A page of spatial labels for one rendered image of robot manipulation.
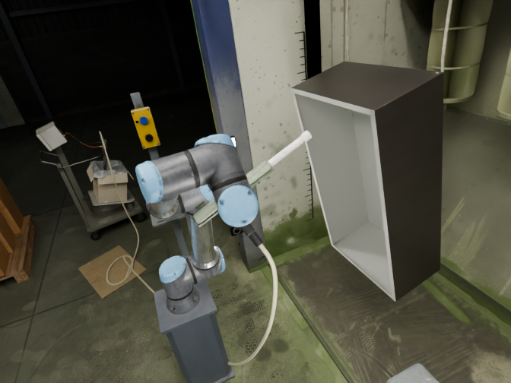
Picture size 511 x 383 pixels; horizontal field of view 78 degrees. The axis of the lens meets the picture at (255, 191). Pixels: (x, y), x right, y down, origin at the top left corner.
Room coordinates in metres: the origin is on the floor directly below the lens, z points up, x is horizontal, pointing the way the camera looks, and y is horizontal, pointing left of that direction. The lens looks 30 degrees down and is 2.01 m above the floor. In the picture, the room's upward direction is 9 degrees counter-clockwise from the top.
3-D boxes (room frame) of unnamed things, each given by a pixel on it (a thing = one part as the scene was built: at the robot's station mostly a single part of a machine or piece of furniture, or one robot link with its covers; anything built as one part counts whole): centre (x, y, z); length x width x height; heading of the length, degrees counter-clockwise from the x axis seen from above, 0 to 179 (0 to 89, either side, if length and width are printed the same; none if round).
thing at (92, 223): (3.27, 1.76, 0.64); 0.73 x 0.50 x 1.27; 119
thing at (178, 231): (2.16, 0.68, 0.82); 0.06 x 0.06 x 1.64; 18
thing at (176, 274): (1.29, 0.49, 0.83); 0.17 x 0.15 x 0.18; 112
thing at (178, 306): (1.29, 0.49, 0.69); 0.19 x 0.19 x 0.10
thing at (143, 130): (2.11, 0.66, 1.42); 0.12 x 0.06 x 0.26; 108
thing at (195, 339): (1.29, 0.49, 0.32); 0.31 x 0.31 x 0.64; 18
